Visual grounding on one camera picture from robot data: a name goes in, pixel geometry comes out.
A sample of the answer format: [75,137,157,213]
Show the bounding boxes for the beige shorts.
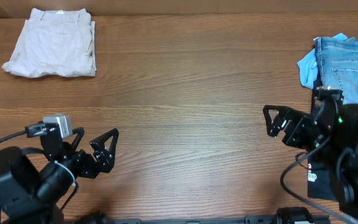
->
[2,8,97,78]

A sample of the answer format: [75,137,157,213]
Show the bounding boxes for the dark navy garment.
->
[307,79,338,202]

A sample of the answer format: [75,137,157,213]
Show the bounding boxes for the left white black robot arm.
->
[0,124,119,223]

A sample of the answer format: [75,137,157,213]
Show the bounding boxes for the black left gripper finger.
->
[71,127,85,151]
[89,128,119,173]

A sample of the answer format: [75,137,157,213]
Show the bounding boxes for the light blue shirt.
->
[297,33,358,92]

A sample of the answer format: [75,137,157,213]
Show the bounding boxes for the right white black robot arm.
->
[263,87,358,223]

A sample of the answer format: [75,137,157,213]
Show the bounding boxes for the blue denim jeans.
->
[315,37,358,105]

